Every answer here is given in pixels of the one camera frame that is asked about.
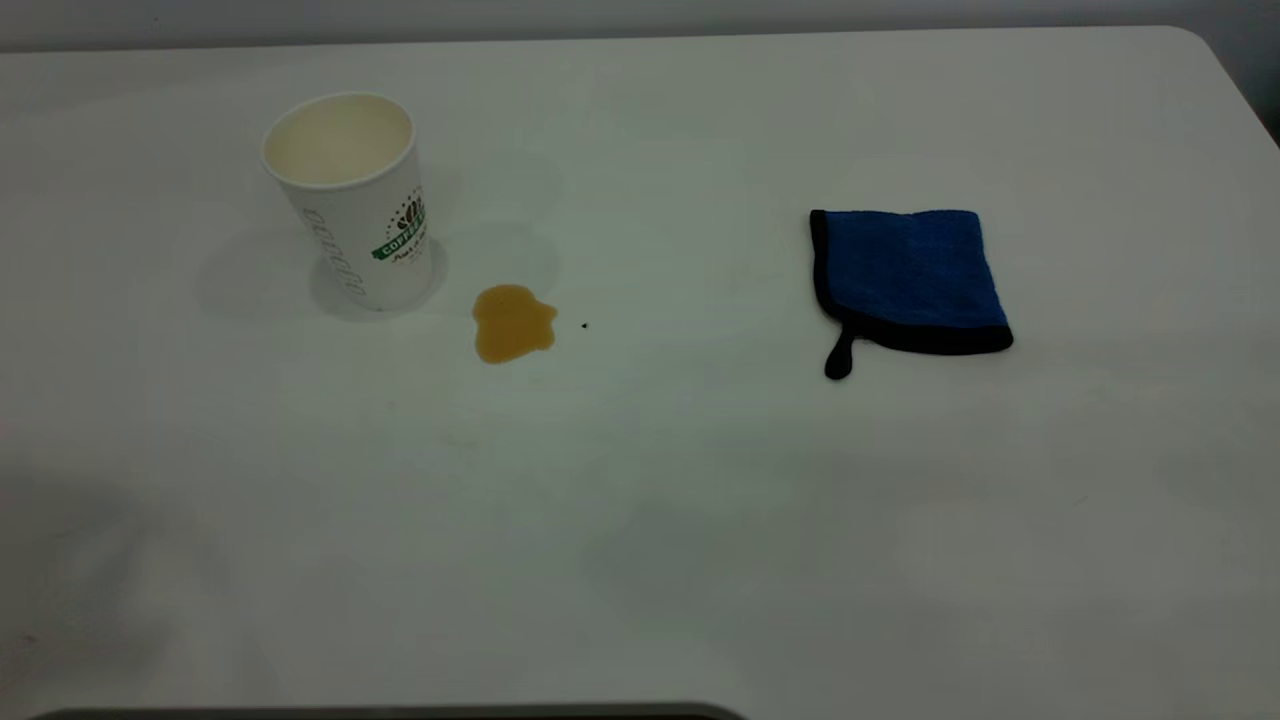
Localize blue cloth with black trim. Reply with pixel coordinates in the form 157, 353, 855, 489
809, 208, 1015, 382

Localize white paper coffee cup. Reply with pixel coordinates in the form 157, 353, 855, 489
260, 92, 437, 313

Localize brown liquid spill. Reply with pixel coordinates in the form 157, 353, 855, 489
472, 284, 559, 365

